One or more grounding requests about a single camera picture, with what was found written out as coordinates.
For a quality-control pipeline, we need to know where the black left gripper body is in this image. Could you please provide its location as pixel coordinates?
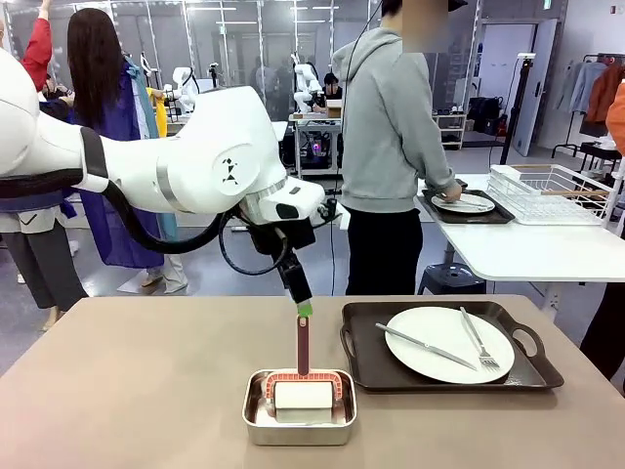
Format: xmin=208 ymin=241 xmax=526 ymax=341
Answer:
xmin=241 ymin=209 xmax=317 ymax=257

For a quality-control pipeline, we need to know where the maroon-handled lint roller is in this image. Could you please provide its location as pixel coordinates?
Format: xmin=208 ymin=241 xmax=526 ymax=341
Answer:
xmin=263 ymin=315 xmax=345 ymax=426

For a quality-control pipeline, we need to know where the dark brown handled tray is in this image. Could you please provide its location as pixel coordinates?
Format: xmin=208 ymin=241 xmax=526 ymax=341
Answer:
xmin=340 ymin=300 xmax=565 ymax=395

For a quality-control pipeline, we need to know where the silver table knife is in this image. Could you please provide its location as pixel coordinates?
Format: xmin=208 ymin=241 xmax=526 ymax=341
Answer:
xmin=374 ymin=321 xmax=479 ymax=371

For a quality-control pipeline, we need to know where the large white plate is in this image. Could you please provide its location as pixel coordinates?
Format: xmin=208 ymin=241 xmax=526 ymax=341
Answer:
xmin=384 ymin=306 xmax=517 ymax=385

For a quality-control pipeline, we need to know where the silver cutlery piece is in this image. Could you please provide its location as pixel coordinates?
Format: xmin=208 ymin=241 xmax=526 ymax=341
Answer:
xmin=437 ymin=197 xmax=489 ymax=211

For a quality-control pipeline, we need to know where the white dinner plate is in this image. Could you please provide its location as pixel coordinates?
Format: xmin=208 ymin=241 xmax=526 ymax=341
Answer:
xmin=432 ymin=193 xmax=496 ymax=214

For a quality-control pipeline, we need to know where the silver fork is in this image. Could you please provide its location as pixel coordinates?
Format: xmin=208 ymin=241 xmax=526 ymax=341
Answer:
xmin=459 ymin=306 xmax=500 ymax=371

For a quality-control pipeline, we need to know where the person's right forearm grey sleeve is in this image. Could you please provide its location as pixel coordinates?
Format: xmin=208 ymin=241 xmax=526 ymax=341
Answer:
xmin=414 ymin=141 xmax=458 ymax=190

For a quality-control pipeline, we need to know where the person's right hand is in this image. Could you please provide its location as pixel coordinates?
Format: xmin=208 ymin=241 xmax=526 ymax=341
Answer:
xmin=437 ymin=179 xmax=464 ymax=204

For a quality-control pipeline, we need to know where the black computer with coloured light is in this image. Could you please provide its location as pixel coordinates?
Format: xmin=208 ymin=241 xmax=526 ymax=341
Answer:
xmin=298 ymin=131 xmax=338 ymax=170

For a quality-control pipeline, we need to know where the white background desk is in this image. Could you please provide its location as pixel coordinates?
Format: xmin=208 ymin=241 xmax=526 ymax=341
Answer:
xmin=270 ymin=120 xmax=290 ymax=170

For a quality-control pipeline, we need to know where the person in grey hoodie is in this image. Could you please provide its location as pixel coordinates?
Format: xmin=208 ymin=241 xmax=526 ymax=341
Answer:
xmin=331 ymin=0 xmax=470 ymax=297

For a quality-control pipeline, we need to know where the seated person in black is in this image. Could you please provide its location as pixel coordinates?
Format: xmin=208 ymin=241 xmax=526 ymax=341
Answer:
xmin=322 ymin=71 xmax=346 ymax=107

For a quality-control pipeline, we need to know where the dark blue metal stool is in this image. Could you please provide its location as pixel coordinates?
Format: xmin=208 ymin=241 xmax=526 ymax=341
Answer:
xmin=417 ymin=262 xmax=487 ymax=296

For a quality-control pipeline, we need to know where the rectangular metal tray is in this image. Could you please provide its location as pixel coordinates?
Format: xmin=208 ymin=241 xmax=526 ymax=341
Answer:
xmin=242 ymin=368 xmax=358 ymax=447

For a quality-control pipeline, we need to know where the dark flat serving tray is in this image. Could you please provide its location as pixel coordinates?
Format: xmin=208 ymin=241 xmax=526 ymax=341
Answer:
xmin=414 ymin=189 xmax=517 ymax=226

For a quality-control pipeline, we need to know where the yellow hanging garment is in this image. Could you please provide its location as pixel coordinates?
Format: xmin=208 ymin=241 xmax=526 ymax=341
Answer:
xmin=152 ymin=90 xmax=170 ymax=138

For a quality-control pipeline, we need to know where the small white background robot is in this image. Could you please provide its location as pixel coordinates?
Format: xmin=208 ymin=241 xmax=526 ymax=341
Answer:
xmin=170 ymin=65 xmax=201 ymax=116

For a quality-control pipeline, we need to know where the black backpack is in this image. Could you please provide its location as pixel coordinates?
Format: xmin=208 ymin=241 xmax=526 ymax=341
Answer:
xmin=467 ymin=96 xmax=504 ymax=136

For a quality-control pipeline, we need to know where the long-haired figure blue apron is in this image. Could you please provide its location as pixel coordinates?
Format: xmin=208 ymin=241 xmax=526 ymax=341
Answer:
xmin=65 ymin=7 xmax=189 ymax=294

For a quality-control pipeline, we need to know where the black tripod stand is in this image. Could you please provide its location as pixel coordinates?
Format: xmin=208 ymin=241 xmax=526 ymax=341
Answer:
xmin=497 ymin=52 xmax=537 ymax=167

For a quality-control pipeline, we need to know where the white door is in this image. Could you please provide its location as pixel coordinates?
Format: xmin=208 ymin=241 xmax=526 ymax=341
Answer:
xmin=476 ymin=19 xmax=558 ymax=157

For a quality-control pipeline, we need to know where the red-sleeved figure denim apron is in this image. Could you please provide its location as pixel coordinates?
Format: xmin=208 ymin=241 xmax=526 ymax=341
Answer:
xmin=0 ymin=0 xmax=92 ymax=333

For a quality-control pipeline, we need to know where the pale blue hanging shirt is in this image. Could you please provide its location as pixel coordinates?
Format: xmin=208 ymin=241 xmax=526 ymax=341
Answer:
xmin=554 ymin=61 xmax=604 ymax=114

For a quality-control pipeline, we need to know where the rust brown hanging jacket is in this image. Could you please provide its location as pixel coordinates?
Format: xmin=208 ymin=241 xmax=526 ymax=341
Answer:
xmin=584 ymin=63 xmax=625 ymax=126

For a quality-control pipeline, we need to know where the person in orange top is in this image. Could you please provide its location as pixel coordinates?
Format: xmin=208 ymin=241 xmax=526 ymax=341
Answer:
xmin=580 ymin=80 xmax=625 ymax=382

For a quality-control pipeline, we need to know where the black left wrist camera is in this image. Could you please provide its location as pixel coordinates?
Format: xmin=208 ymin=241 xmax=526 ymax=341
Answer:
xmin=315 ymin=197 xmax=343 ymax=226

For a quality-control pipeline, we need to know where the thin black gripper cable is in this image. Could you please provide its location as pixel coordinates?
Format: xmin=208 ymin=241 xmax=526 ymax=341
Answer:
xmin=218 ymin=212 xmax=287 ymax=277

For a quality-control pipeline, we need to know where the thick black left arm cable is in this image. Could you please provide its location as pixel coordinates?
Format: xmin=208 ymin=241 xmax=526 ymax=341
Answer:
xmin=0 ymin=168 xmax=245 ymax=255

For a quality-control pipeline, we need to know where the white wire dish rack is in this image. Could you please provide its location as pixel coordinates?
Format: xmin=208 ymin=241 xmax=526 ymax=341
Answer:
xmin=487 ymin=163 xmax=619 ymax=227

